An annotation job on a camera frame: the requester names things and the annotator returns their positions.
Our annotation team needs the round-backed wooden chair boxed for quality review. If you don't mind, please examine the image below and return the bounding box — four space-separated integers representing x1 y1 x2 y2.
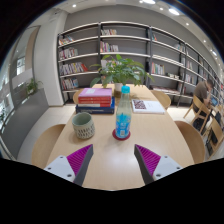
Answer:
150 89 172 111
173 119 207 165
72 87 85 105

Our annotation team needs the red and white book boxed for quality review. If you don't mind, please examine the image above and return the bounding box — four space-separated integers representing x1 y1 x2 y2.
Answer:
77 101 112 109

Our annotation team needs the group of ceiling lights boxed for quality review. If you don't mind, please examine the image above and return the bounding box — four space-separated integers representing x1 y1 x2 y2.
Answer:
71 0 219 58

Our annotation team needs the clear bottle with blue cap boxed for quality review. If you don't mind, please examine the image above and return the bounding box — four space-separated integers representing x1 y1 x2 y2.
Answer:
114 85 133 140

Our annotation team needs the pink-covered book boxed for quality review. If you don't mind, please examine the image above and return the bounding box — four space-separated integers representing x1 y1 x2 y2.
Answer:
78 87 114 99

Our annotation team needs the slatted wooden chair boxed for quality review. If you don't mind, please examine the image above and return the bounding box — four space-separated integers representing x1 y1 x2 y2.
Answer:
182 94 213 134
204 114 224 158

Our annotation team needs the person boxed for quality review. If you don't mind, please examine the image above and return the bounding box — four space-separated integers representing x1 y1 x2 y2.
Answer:
192 78 219 133

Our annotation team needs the small potted plant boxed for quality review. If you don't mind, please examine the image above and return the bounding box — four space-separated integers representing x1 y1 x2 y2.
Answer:
24 77 44 96

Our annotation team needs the dark blue book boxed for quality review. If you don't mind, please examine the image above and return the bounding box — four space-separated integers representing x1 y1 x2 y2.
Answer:
75 97 116 115

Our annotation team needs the white book with square print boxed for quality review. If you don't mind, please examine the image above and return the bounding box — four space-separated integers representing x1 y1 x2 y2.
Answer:
130 98 166 115

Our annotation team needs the grey shelf unit with books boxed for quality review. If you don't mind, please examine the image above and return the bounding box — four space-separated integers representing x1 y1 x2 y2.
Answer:
56 20 224 108

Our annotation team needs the flat round red coaster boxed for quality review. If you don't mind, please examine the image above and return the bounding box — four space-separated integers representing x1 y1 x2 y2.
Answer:
111 128 132 142

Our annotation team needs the green potted plant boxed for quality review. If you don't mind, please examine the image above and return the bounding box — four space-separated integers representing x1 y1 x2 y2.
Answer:
89 53 155 98

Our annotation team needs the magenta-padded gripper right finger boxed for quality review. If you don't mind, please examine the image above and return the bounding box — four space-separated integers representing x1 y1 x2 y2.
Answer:
133 143 184 186

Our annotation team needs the pale green patterned cup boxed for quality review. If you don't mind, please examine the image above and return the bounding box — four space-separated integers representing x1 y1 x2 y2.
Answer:
71 111 96 140

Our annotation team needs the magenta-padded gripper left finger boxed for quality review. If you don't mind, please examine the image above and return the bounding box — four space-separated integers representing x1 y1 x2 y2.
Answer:
43 143 95 187

